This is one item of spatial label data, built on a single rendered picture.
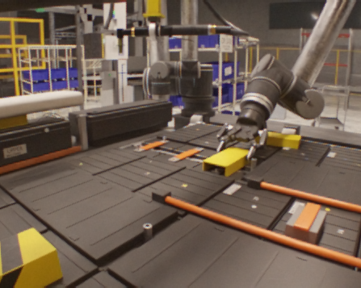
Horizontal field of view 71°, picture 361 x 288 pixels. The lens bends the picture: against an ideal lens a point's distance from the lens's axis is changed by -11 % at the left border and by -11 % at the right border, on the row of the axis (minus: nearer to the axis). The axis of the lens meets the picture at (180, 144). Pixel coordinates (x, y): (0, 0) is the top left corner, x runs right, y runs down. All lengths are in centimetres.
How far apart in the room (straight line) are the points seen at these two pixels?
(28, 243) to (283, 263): 34
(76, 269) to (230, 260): 21
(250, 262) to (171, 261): 11
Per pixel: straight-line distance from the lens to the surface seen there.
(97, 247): 44
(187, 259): 40
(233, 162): 72
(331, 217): 56
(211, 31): 123
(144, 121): 112
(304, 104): 99
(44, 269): 38
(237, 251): 42
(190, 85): 192
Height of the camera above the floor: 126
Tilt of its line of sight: 16 degrees down
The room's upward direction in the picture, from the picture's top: straight up
